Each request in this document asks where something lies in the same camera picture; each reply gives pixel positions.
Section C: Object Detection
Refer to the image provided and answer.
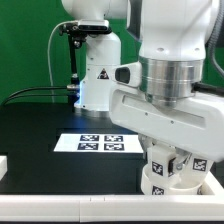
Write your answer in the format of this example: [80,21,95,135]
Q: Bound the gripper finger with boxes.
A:
[172,148,191,174]
[138,134,153,157]

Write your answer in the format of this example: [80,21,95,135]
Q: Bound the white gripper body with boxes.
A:
[109,85,224,162]

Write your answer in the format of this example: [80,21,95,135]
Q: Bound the white round stool seat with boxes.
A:
[141,165,202,195]

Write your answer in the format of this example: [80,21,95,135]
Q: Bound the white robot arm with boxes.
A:
[109,0,224,172]

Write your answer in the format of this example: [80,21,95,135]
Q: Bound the white sheet with tags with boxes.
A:
[54,133,143,154]

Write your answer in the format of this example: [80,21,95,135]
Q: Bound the white camera cable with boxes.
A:
[47,21,78,104]

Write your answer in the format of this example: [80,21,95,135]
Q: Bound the black cables on table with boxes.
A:
[1,85,80,107]

